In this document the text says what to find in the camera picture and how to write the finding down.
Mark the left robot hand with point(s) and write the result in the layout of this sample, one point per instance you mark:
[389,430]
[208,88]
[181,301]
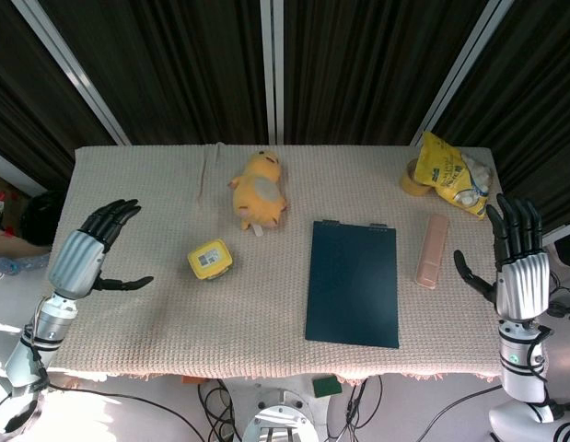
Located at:
[77,262]

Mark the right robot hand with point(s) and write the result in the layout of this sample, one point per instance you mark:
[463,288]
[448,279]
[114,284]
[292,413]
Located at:
[521,281]

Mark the dark teal notebook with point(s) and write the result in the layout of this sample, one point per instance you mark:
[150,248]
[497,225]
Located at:
[352,284]

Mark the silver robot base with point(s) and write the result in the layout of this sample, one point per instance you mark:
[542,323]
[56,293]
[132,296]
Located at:
[279,419]

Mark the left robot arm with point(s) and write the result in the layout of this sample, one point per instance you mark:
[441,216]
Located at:
[33,343]

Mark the black round object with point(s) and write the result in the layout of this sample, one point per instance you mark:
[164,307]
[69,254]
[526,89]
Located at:
[41,216]

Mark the pink rectangular bar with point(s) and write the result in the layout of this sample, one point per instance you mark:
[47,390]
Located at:
[432,251]

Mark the yellow snack bag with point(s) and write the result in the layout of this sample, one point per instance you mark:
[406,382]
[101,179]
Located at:
[455,179]

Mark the yellow lidded container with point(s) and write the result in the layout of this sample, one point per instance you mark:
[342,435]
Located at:
[210,259]

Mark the yellow tape roll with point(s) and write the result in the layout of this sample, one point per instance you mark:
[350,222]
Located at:
[411,179]

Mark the beige knitted tablecloth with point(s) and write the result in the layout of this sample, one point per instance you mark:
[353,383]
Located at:
[247,304]

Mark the yellow plush toy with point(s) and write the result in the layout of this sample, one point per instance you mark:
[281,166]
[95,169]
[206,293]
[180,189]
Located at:
[260,189]

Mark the dark curtain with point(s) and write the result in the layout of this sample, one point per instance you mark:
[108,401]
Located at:
[174,69]

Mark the green sponge block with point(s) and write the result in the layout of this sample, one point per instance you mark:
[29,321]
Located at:
[326,386]

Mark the white slanted frame bar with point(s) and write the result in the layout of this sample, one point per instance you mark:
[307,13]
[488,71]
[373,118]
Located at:
[77,69]
[464,64]

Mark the white vertical frame post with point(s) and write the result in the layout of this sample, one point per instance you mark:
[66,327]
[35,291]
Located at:
[274,69]

